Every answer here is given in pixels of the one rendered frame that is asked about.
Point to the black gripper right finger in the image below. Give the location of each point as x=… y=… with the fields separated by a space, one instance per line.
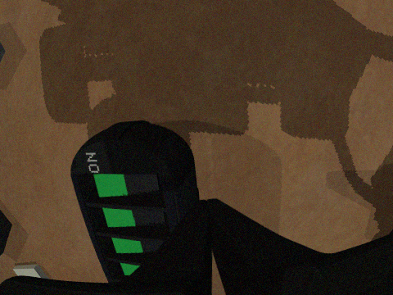
x=253 y=260

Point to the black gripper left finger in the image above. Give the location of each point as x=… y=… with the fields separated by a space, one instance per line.
x=181 y=266

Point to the dark grey controller unit with green rocker switches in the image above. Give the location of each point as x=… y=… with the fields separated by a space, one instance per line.
x=134 y=181

